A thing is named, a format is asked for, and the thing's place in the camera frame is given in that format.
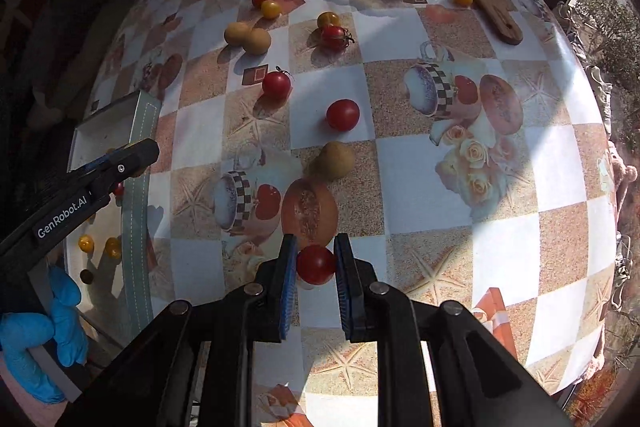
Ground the brown longan pair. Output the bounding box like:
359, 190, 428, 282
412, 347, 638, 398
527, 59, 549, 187
224, 22, 250, 46
242, 28, 271, 56

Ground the red cherry tomato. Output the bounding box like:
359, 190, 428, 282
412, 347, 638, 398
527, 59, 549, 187
296, 245, 336, 286

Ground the checkered patterned tablecloth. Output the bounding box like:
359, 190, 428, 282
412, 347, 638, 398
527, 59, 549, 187
81, 0, 622, 427

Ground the red tomato near cluster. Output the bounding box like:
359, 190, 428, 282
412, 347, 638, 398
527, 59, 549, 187
326, 98, 360, 132

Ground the yellow tomato near longans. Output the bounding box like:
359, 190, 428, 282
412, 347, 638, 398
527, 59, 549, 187
260, 0, 282, 20

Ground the brown longan upper pair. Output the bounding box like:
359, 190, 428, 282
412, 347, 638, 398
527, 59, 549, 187
224, 22, 250, 46

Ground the brown longan lower pair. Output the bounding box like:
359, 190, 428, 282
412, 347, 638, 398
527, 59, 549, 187
242, 28, 271, 56

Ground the brown longan near cluster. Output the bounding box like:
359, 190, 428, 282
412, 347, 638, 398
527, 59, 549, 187
314, 141, 355, 180

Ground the red tomato with stem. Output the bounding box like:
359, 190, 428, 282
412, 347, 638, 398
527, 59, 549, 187
320, 25, 355, 53

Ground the red tomato under gripper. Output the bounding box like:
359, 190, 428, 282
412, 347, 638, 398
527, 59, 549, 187
262, 68, 292, 101

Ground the yellow cherry tomato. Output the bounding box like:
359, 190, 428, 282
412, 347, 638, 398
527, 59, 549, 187
77, 234, 96, 255
103, 237, 122, 261

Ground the yellow tomato above stemmed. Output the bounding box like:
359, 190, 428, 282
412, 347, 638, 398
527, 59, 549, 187
317, 12, 341, 28

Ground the white shallow tray box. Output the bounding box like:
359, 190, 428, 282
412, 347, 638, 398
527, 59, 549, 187
64, 91, 160, 347

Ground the blue gloved left hand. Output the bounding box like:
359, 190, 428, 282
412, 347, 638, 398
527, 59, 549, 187
1, 265, 88, 404

